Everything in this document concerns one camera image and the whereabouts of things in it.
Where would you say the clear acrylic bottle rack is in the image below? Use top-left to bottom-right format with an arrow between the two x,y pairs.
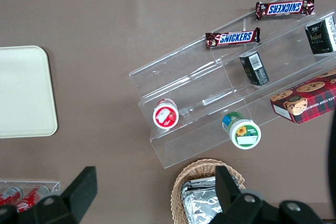
0,179 -> 62,210

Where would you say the silver foil packet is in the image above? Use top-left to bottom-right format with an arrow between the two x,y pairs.
180,176 -> 224,224

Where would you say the small black barcode box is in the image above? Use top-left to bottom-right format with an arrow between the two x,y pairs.
239,51 -> 270,87

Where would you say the beige plastic tray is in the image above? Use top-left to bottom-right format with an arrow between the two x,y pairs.
0,45 -> 59,139

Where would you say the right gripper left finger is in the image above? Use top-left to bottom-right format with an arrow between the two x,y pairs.
33,165 -> 99,224

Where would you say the green sunflower lid cup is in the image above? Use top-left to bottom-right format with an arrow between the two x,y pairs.
222,111 -> 262,151

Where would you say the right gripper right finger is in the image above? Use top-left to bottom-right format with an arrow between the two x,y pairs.
212,165 -> 266,224

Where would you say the light tan wicker basket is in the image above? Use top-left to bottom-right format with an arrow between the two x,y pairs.
170,158 -> 246,224

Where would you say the brown Snickers bar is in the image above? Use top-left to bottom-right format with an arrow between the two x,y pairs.
255,0 -> 316,21
205,27 -> 261,50

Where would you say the red tartan cookie box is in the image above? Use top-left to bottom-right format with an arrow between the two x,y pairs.
270,68 -> 336,125

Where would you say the small black white-sided box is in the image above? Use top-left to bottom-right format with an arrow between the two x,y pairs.
304,15 -> 336,55

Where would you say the red strawberry lid cup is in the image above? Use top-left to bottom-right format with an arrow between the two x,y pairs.
152,98 -> 180,131

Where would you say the clear acrylic stepped shelf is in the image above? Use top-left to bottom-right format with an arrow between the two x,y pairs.
128,0 -> 336,170

